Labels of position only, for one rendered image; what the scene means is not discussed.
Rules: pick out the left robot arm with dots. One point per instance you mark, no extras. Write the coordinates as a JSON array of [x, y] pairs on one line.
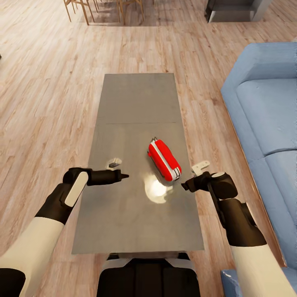
[[23, 265]]

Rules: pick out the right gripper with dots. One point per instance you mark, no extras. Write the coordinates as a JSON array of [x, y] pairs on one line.
[[195, 183]]

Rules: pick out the radio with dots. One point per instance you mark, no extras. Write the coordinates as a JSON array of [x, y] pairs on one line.
[[164, 160]]

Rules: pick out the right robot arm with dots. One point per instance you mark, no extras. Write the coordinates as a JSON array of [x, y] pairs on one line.
[[258, 272]]

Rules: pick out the sofa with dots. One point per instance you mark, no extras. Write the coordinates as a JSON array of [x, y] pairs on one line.
[[260, 96]]

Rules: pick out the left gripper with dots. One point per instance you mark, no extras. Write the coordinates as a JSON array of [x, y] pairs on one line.
[[110, 177]]

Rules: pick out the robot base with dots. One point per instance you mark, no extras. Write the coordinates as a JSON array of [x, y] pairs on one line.
[[148, 277]]

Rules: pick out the breakfast table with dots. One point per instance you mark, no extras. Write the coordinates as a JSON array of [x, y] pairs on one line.
[[120, 3]]

